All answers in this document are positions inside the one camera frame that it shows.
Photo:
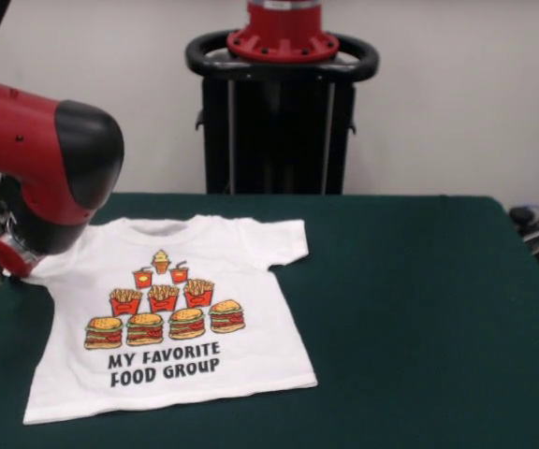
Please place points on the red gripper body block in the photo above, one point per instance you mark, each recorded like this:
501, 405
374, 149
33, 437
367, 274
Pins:
10, 259

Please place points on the white printed t-shirt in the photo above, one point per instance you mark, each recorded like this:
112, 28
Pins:
274, 365

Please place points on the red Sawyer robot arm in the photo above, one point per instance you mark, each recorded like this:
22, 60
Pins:
40, 140

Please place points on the dark green table cloth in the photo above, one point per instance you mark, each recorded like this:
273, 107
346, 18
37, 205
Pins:
438, 327

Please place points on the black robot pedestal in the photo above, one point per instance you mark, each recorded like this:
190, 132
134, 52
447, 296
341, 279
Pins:
274, 140

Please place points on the grey pedestal leg with caster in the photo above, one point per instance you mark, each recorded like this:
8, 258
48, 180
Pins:
522, 215

